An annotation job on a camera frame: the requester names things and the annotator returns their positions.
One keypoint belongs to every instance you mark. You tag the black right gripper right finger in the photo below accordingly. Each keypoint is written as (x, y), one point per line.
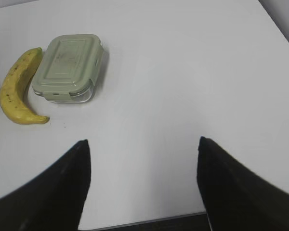
(235, 198)

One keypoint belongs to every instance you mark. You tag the green lidded glass container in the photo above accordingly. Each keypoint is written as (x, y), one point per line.
(69, 69)

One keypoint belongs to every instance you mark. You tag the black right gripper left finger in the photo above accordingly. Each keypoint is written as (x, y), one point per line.
(53, 200)

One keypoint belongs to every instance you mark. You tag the yellow banana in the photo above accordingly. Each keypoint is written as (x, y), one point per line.
(14, 87)

